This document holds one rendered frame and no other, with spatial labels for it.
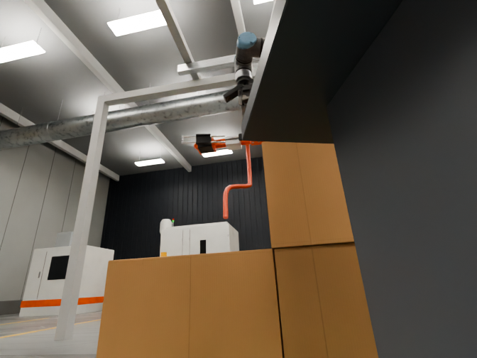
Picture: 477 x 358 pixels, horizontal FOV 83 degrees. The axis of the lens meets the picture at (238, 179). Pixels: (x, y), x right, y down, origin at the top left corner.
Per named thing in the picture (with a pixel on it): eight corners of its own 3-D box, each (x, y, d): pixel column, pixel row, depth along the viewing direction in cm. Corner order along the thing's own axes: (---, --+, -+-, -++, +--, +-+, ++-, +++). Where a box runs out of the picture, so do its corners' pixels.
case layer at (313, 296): (392, 332, 156) (375, 261, 171) (538, 399, 65) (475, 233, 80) (195, 337, 173) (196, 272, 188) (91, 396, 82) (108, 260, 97)
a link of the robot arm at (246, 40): (260, 30, 129) (256, 52, 141) (237, 28, 128) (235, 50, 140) (261, 45, 126) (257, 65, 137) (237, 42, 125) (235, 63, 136)
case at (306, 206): (419, 248, 114) (394, 164, 129) (477, 232, 78) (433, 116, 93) (278, 258, 124) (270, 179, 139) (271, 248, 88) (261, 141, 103)
